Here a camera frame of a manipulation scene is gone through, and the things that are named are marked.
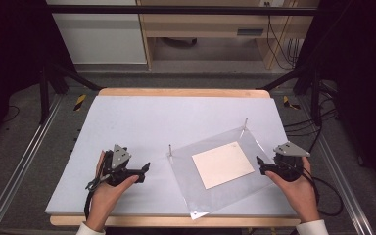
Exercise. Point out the black horizontal frame bar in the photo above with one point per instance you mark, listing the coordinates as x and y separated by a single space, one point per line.
176 10

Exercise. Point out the grey label on desk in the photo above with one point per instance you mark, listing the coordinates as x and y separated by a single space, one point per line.
250 32

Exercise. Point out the person's right hand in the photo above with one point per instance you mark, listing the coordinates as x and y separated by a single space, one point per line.
298 196

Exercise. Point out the wooden table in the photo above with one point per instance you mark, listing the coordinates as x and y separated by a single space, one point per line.
182 92

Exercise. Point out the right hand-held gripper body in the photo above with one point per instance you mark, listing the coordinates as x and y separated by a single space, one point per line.
290 150

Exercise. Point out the person's left hand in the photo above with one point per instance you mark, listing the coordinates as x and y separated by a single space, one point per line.
106 202

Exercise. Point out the white foam board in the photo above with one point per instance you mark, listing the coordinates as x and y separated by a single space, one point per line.
137 124

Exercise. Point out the black metal stand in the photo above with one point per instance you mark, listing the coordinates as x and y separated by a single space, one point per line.
315 94
44 94

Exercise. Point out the light wooden desk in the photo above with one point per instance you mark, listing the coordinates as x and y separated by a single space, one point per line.
205 23

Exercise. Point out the white cabinet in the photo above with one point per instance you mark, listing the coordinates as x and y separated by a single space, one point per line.
101 36

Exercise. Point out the black curtain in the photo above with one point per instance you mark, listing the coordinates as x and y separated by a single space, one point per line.
9 49
362 81

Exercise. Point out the aluminium floor rail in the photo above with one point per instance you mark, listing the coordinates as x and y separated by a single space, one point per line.
339 166
23 156

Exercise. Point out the beige square card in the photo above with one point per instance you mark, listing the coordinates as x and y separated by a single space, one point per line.
222 164

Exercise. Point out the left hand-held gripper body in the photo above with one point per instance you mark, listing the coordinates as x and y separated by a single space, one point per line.
120 157

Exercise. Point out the yellow black tape piece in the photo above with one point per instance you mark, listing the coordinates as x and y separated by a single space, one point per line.
287 103
80 102

